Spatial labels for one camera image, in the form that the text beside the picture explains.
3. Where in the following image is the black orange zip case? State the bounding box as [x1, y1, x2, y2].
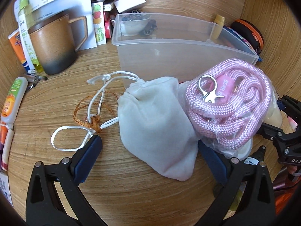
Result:
[230, 19, 264, 55]

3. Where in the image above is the white folder with papers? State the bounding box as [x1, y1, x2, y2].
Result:
[28, 0, 97, 50]

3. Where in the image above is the white drawstring pouch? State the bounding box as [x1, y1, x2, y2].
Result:
[117, 76, 198, 181]

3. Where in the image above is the white cardboard box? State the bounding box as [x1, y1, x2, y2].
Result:
[114, 0, 146, 13]

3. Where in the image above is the pink rope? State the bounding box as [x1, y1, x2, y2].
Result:
[179, 58, 274, 158]

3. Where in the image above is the yellow lotion tube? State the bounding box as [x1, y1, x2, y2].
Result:
[211, 14, 226, 40]

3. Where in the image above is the clear plastic storage bin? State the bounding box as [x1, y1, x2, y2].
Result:
[112, 13, 259, 83]

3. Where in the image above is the cream plastic cup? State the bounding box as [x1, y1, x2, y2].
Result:
[237, 88, 283, 161]

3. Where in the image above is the orange sunscreen tube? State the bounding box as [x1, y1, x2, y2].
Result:
[8, 29, 30, 72]

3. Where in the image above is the green orange cream tube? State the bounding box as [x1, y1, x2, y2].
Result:
[1, 76, 28, 124]

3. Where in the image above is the colourful blue pencil pouch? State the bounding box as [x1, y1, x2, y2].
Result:
[223, 26, 262, 62]

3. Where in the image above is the fruit pattern booklet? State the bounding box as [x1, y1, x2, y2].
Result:
[91, 2, 106, 46]

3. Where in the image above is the brown cord with beads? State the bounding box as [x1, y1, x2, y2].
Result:
[73, 91, 119, 133]

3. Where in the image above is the green white spray bottle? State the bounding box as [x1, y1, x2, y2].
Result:
[18, 0, 43, 73]

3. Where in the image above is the white bowl of trinkets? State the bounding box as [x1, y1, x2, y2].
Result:
[113, 13, 151, 36]

